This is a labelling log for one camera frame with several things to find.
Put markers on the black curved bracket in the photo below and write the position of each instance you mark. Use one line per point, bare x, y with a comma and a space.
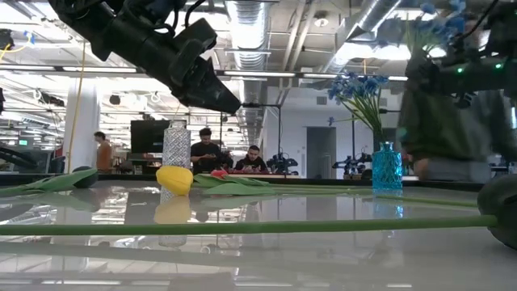
366, 174

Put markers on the yellow artificial tulip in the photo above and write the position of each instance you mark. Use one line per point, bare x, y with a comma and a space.
173, 180
242, 227

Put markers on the blue artificial flower bunch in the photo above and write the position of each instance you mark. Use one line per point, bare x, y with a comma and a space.
355, 87
450, 26

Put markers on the clear textured glass vase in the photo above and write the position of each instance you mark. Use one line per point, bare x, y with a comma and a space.
176, 145

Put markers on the blue textured glass vase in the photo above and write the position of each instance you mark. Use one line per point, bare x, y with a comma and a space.
387, 169

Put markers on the bright ceiling light panel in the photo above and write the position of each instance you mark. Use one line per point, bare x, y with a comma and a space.
375, 52

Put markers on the grey door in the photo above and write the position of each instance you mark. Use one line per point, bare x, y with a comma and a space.
321, 151

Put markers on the black background station frame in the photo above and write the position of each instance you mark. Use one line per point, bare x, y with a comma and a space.
262, 105

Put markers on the black aluminium table frame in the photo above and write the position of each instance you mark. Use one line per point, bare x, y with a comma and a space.
315, 180

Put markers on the background black robot arm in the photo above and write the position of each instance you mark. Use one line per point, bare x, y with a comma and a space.
282, 163
351, 163

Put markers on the long ceiling light strip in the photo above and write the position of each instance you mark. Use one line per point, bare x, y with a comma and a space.
101, 69
398, 78
258, 74
323, 76

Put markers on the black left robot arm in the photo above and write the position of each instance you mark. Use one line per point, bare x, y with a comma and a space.
121, 32

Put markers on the black monitor screen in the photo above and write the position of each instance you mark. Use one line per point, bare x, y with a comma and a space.
147, 137

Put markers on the round white ceiling fixture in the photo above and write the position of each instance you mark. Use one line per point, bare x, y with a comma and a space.
321, 20

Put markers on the silver ventilation duct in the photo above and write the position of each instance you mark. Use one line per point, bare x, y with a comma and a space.
363, 22
248, 32

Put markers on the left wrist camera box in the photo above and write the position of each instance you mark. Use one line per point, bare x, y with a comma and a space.
198, 34

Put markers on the white column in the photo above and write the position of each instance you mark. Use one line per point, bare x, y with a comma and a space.
82, 133

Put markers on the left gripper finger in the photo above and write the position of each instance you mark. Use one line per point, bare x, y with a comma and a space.
214, 91

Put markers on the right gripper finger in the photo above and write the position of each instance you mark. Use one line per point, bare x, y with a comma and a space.
420, 74

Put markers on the person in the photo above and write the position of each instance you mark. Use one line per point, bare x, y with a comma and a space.
205, 155
104, 155
252, 161
436, 129

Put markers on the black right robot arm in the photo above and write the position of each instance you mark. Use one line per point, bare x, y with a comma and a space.
484, 77

